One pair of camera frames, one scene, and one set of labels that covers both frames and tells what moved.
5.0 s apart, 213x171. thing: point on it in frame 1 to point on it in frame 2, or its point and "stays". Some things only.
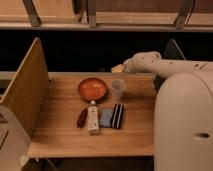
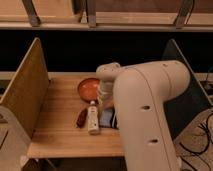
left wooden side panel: (28, 92) stays
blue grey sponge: (105, 118) stays
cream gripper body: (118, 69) to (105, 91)
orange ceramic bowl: (92, 89) stays
